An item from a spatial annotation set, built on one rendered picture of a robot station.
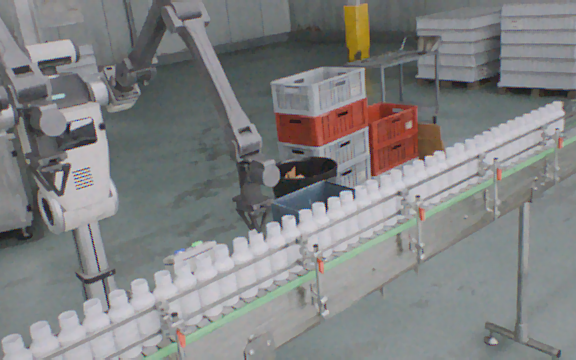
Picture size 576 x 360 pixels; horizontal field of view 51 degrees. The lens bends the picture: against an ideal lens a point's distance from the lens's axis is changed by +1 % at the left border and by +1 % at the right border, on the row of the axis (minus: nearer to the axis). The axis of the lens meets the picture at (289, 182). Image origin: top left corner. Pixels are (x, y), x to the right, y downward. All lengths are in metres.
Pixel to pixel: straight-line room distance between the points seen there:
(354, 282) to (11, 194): 3.72
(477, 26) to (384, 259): 7.04
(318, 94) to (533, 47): 4.59
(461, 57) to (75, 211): 7.44
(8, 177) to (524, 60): 6.13
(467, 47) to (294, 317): 7.36
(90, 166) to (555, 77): 6.86
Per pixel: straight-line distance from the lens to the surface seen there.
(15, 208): 5.22
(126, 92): 2.06
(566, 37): 8.07
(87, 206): 2.01
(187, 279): 1.54
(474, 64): 8.82
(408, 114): 5.07
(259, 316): 1.67
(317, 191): 2.61
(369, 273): 1.95
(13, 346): 1.41
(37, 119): 1.38
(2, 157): 5.11
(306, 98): 4.10
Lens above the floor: 1.83
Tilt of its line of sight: 19 degrees down
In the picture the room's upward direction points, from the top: 6 degrees counter-clockwise
